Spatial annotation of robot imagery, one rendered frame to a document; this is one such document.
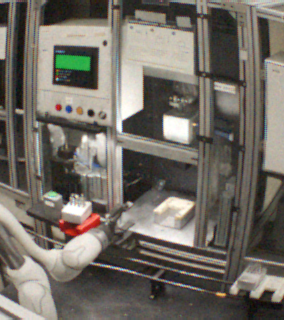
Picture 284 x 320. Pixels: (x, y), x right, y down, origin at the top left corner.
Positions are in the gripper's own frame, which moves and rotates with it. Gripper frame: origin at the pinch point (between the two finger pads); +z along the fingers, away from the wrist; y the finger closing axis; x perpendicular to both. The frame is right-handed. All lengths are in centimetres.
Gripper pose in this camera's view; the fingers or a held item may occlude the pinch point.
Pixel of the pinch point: (128, 215)
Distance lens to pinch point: 245.6
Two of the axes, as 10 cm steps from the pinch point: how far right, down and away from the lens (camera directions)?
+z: 5.0, -3.5, 7.9
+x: -8.6, -2.1, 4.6
